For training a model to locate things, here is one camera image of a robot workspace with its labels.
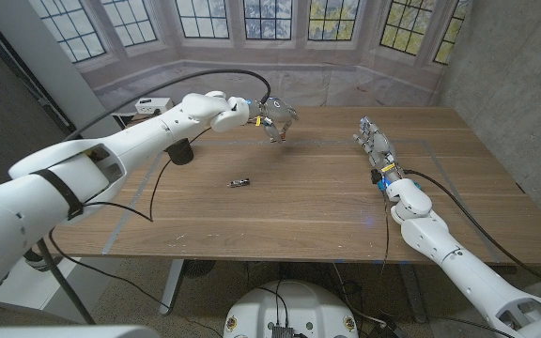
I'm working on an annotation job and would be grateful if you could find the grey table leg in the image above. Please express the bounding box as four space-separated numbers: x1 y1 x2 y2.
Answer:
399 262 427 324

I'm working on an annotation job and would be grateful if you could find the white table leg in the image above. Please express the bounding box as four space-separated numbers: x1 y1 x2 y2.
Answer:
159 258 185 315

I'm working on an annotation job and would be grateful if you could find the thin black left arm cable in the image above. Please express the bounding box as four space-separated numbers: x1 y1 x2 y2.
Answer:
47 127 224 338

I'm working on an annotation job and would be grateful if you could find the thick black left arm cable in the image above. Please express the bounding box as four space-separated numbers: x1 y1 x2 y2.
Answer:
35 69 272 326

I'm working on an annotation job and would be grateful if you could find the black round fan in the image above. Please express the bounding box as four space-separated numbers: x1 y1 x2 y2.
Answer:
181 259 217 279

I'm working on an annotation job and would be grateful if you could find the printed window backdrop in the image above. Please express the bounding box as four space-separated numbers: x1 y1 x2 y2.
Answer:
28 0 471 114

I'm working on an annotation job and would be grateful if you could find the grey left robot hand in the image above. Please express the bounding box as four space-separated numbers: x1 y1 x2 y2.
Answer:
247 96 300 144

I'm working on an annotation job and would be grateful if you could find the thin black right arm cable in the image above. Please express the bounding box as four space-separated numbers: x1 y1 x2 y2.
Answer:
379 192 391 283

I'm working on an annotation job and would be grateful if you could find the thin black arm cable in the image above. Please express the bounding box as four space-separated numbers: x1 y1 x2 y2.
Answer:
379 192 391 283
47 127 224 338

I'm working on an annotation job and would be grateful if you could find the black cylindrical container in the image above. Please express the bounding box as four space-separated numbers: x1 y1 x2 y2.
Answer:
165 137 194 166

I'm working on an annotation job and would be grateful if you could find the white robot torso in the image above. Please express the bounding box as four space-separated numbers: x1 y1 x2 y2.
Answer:
222 280 360 338

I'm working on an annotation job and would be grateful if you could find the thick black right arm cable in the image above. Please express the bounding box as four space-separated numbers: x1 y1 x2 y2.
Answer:
404 169 541 292

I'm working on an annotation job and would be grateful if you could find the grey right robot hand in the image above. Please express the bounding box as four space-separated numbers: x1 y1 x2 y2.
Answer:
352 116 406 185

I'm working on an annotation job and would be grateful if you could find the white power strip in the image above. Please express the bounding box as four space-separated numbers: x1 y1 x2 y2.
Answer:
134 97 175 116

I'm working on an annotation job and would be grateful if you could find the white floor platform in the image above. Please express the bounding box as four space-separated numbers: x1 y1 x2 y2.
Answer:
0 256 124 325

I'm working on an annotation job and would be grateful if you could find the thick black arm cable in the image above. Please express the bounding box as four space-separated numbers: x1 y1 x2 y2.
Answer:
35 69 272 326
404 169 541 292

